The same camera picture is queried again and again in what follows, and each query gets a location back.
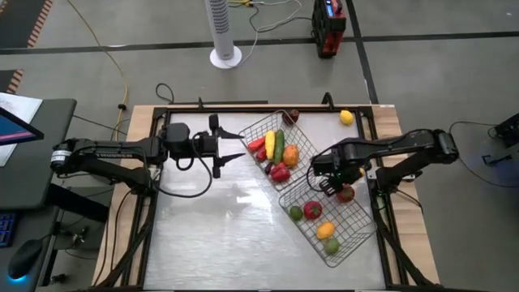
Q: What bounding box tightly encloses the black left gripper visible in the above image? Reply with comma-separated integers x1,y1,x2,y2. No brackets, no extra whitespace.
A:
190,114,247,180

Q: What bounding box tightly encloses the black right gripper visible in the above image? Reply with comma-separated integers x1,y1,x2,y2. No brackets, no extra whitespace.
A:
311,152,358,197

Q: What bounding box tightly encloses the red apple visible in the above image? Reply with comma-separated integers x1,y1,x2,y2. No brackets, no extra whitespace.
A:
336,184,356,204

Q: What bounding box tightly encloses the silver wire basket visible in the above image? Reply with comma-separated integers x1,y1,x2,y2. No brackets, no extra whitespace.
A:
238,109,325,192
278,174,377,268

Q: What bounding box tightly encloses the yellow corn cob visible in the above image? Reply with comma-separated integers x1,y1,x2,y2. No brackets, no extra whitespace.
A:
264,130,277,161

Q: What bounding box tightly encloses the red tomato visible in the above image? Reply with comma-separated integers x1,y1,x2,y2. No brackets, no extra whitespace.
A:
302,200,324,221

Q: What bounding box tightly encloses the green cucumber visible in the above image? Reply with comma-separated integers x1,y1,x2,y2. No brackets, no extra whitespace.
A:
272,129,285,165

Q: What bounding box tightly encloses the red bell pepper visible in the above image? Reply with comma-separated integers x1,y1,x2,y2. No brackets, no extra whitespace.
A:
269,162,292,183

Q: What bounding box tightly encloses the orange yellow mango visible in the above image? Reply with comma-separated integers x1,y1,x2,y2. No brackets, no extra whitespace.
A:
315,221,337,240

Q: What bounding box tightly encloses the dark maroon round fruit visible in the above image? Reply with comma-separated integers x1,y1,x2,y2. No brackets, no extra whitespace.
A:
281,109,301,126

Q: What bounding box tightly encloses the pale green oval fruit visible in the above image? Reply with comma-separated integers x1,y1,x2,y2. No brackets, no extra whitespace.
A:
324,238,341,256

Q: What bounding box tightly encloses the bumpy orange fruit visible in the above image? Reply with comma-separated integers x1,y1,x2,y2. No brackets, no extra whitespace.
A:
282,144,300,168

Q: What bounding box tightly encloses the white tower fan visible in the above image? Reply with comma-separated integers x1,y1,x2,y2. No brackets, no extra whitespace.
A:
204,0,243,70

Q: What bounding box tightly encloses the red black power station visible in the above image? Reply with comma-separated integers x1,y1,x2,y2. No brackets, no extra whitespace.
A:
311,0,348,59

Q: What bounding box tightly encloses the black device box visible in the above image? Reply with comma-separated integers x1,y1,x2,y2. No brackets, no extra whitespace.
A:
493,112,519,148

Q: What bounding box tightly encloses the black desk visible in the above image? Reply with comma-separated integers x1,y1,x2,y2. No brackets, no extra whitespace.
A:
0,98,78,210

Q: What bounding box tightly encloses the white paper sheet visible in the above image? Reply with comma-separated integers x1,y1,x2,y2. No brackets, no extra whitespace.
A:
0,92,43,167

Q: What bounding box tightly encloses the computer monitor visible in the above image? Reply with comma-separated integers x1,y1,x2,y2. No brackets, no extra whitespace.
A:
0,105,45,146

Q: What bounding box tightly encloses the dark floor mat striped edge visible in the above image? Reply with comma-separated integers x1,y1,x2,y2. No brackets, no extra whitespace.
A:
0,0,54,49
0,68,24,95

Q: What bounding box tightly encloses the black computer mouse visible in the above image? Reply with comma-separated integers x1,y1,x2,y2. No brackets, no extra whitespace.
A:
6,238,44,281

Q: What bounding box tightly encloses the black keyboard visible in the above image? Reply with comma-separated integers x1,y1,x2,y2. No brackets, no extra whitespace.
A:
0,211,17,248

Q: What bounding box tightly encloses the black table frame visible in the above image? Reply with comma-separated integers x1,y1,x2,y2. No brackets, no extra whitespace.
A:
92,100,441,292

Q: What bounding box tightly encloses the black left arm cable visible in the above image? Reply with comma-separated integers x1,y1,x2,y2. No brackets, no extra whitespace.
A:
155,131,214,200

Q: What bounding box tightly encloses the black looped floor cable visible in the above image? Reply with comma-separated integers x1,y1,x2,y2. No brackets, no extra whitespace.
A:
155,83,175,105

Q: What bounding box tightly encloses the white floor cable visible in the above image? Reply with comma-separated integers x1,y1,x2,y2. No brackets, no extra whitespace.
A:
226,0,313,68

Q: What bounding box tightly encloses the yellow floor cable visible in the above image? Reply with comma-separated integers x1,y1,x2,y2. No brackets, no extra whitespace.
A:
66,0,129,127

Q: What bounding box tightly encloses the thin black floor cable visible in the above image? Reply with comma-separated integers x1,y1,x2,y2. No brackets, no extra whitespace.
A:
448,120,519,190

